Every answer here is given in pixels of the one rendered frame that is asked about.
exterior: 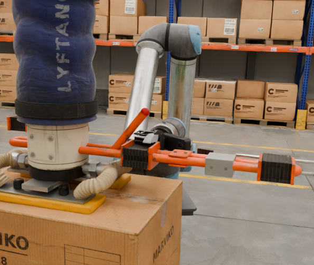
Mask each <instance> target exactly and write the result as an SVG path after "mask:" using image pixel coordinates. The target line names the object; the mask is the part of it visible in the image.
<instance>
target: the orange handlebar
mask: <svg viewBox="0 0 314 265"><path fill-rule="evenodd" d="M9 144H10V145H11V146H14V147H23V148H27V137H24V136H18V137H13V138H11V139H10V140H9ZM87 145H88V146H95V147H87V146H80V147H79V149H78V152H79V153H80V154H86V155H95V156H105V157H114V158H121V149H120V150H117V149H111V147H112V146H113V145H104V144H93V143H87ZM96 146H97V147H107V148H110V149H107V148H97V147H96ZM192 152H193V151H189V150H178V149H174V150H173V151H166V150H157V153H156V154H153V156H152V161H153V162H162V163H168V165H169V166H174V167H184V168H187V167H188V166H196V167H205V165H206V163H205V158H206V157H207V155H204V154H193V153H192ZM232 168H233V170H235V171H244V172H254V173H257V171H258V160H256V159H246V158H236V160H235V161H234V164H233V167H232ZM301 173H302V168H301V167H300V166H299V165H296V169H295V177H296V176H299V175H300V174H301Z"/></svg>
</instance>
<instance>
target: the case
mask: <svg viewBox="0 0 314 265"><path fill-rule="evenodd" d="M7 168H8V167H7ZM7 168H4V169H2V172H4V174H5V175H6V176H7V177H8V178H9V179H10V180H9V181H10V182H13V180H14V179H15V178H23V179H24V182H27V181H29V180H31V179H32V178H25V177H21V174H20V173H16V172H8V171H7ZM125 174H127V173H125ZM128 175H131V180H130V181H129V182H128V183H127V184H125V185H124V186H123V187H122V188H121V189H119V190H116V189H107V190H104V191H103V192H99V193H98V194H100V195H105V196H106V201H105V202H104V203H103V204H102V205H101V206H100V207H98V208H97V209H96V210H95V211H94V212H92V213H91V214H90V215H86V214H82V213H75V212H69V211H62V210H55V209H48V208H42V207H35V206H29V205H22V204H18V203H11V202H5V201H0V265H180V241H181V212H182V197H183V181H182V180H178V179H169V178H161V177H152V176H144V175H136V174H128Z"/></svg>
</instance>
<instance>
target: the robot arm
mask: <svg viewBox="0 0 314 265"><path fill-rule="evenodd" d="M164 51H166V52H170V56H171V58H170V76H169V94H168V111H167V118H166V119H164V120H163V121H162V122H160V123H159V124H157V125H155V126H154V127H153V128H152V129H151V130H150V131H149V130H147V126H148V120H149V115H148V116H147V117H146V118H145V119H144V121H143V122H142V123H141V124H140V125H139V127H138V128H137V129H136V130H135V131H134V133H133V134H132V135H131V136H130V138H129V139H128V140H127V141H126V142H128V141H130V140H131V139H134V143H135V140H140V141H143V144H151V143H152V144H153V143H154V142H158V141H159V142H160V150H166V151H173V150H174V149H178V150H189V151H193V152H192V153H193V154H194V153H195V149H196V144H195V143H193V141H192V139H191V138H190V137H189V129H190V119H191V108H192V102H193V91H194V80H195V70H196V59H197V55H199V54H201V30H200V27H199V26H196V25H190V24H189V25H186V24H173V23H160V24H157V25H154V26H152V27H151V28H149V29H147V30H146V31H145V32H144V33H143V34H142V35H141V36H140V38H139V40H138V42H137V45H136V52H137V53H138V59H137V64H136V69H135V74H134V80H133V85H132V88H131V93H130V99H129V104H128V109H127V114H126V119H125V124H124V130H123V132H124V131H125V130H126V128H127V127H128V126H129V125H130V123H131V122H132V121H133V120H134V119H135V117H136V116H137V115H138V114H139V112H140V111H141V109H142V108H148V109H149V113H150V108H151V101H152V97H153V91H154V85H155V79H156V73H157V67H158V61H159V58H161V57H162V56H163V54H164ZM191 169H192V166H188V167H187V168H184V167H174V166H169V165H168V163H162V162H159V163H158V164H157V165H156V166H155V167H154V168H153V169H152V170H148V166H147V169H139V168H132V170H131V171H130V172H128V173H127V174H136V175H144V176H152V177H161V178H169V179H178V177H179V172H190V171H191Z"/></svg>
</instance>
